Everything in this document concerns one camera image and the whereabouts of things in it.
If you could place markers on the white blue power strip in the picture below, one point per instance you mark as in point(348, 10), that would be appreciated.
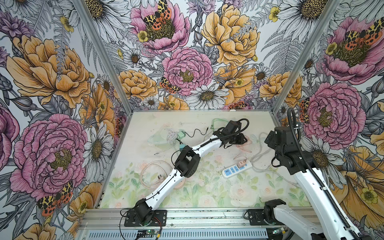
point(234, 170)

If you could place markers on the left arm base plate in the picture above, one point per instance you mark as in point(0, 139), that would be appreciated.
point(156, 218)

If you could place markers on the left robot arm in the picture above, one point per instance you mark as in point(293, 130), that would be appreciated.
point(186, 165)

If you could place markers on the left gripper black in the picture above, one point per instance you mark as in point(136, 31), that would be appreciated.
point(241, 140)

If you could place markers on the green charger adapter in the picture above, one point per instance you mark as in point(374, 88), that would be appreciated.
point(181, 135)

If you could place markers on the round pink socket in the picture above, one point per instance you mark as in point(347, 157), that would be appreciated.
point(181, 184)

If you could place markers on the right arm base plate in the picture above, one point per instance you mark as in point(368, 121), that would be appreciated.
point(258, 217)

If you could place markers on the pink charger plug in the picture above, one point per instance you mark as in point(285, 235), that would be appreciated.
point(241, 164)

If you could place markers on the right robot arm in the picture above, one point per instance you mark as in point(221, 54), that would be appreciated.
point(334, 223)

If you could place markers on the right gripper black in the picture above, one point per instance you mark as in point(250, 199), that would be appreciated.
point(270, 139)

